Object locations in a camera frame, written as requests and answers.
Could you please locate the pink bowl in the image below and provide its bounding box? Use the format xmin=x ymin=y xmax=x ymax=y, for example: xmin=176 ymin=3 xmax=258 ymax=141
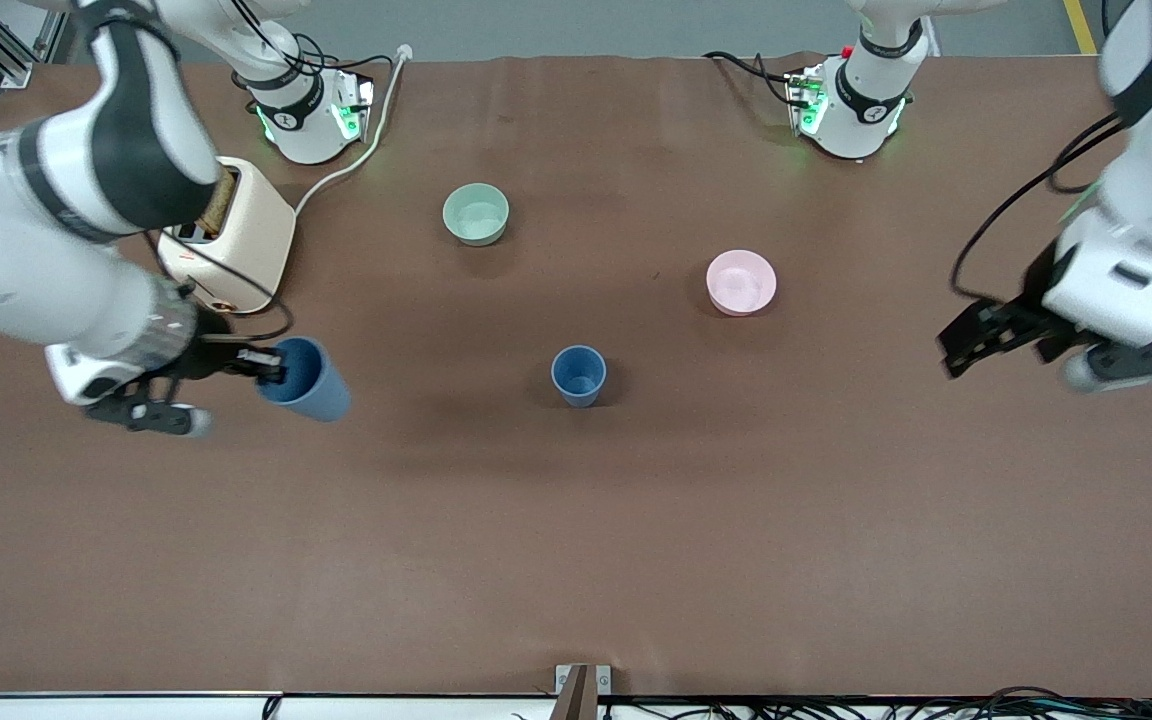
xmin=706 ymin=249 xmax=778 ymax=317

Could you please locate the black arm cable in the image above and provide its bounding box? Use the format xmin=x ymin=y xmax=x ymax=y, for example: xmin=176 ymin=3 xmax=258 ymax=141
xmin=141 ymin=230 xmax=294 ymax=343
xmin=950 ymin=112 xmax=1129 ymax=303

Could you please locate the left arm base connector plate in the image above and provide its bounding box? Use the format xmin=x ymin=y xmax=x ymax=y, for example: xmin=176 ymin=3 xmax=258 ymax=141
xmin=785 ymin=64 xmax=829 ymax=137

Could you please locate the brown table cover mat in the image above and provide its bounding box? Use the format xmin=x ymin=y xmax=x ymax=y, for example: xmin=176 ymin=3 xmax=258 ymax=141
xmin=0 ymin=52 xmax=1152 ymax=699

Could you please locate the green bowl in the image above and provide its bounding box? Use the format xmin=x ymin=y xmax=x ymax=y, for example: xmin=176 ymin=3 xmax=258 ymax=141
xmin=442 ymin=182 xmax=511 ymax=247

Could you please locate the brown bread slice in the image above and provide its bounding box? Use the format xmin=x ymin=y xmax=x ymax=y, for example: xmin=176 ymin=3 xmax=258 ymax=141
xmin=198 ymin=165 xmax=239 ymax=237

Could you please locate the right arm base connector plate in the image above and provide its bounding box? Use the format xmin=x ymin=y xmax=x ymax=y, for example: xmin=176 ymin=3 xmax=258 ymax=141
xmin=329 ymin=68 xmax=376 ymax=142

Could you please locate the black base cable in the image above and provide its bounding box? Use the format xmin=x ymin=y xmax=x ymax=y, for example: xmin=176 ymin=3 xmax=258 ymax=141
xmin=703 ymin=50 xmax=809 ymax=107
xmin=231 ymin=0 xmax=392 ymax=101

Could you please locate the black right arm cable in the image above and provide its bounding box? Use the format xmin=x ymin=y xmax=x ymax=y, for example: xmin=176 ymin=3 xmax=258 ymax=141
xmin=141 ymin=230 xmax=294 ymax=343

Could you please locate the blue plastic cup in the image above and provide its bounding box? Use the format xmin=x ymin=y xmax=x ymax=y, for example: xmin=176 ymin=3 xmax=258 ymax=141
xmin=256 ymin=337 xmax=353 ymax=423
xmin=550 ymin=345 xmax=608 ymax=409

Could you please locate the white toaster power cable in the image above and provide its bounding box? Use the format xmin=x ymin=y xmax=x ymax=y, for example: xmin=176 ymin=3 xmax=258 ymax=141
xmin=293 ymin=44 xmax=413 ymax=216

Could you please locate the black cable bundle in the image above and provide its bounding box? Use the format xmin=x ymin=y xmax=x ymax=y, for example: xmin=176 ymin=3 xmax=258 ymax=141
xmin=511 ymin=686 xmax=1152 ymax=720

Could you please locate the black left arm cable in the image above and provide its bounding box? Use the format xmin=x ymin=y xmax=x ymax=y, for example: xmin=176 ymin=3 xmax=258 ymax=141
xmin=950 ymin=112 xmax=1129 ymax=303

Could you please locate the cream white toaster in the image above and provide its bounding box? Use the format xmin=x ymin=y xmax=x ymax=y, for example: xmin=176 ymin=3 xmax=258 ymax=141
xmin=158 ymin=157 xmax=297 ymax=315

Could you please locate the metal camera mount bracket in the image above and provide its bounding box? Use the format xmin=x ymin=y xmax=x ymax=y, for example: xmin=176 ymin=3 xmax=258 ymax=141
xmin=555 ymin=664 xmax=612 ymax=720

